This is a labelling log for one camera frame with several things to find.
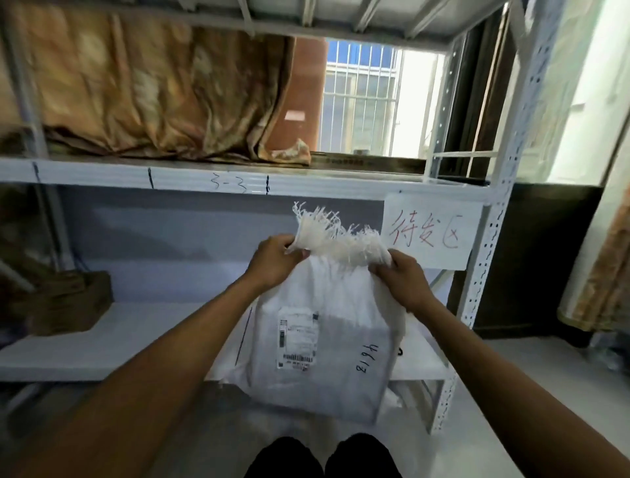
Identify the beige floral curtain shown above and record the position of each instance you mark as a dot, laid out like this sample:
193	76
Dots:
605	275

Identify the white metal shelving rack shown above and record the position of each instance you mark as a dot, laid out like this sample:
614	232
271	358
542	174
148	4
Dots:
197	175

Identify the orange brown patterned curtain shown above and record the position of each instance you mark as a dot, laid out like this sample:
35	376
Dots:
147	88

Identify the person's left thumb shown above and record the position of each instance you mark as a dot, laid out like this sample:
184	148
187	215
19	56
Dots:
298	255

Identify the person's right thumb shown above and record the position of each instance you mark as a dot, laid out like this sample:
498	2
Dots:
380	270

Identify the white paper sign red writing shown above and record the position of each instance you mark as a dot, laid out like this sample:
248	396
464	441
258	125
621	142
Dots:
433	231

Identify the person's left forearm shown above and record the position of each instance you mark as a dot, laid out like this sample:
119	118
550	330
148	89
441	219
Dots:
133	389

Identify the white woven sack parcel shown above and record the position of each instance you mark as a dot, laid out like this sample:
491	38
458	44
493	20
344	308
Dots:
334	344

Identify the person's left hand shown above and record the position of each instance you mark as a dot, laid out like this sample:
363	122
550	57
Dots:
268	266

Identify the person's right hand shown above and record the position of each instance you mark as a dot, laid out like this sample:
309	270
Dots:
406	288

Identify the white window grille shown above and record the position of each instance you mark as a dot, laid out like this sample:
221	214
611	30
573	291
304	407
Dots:
362	93

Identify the reddish brown panel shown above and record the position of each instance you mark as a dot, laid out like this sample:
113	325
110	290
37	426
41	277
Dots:
300	83

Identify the brown cardboard box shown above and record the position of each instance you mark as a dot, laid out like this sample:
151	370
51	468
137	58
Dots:
69	305

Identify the person's right forearm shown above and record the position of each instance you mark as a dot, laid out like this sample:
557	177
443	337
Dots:
507	394

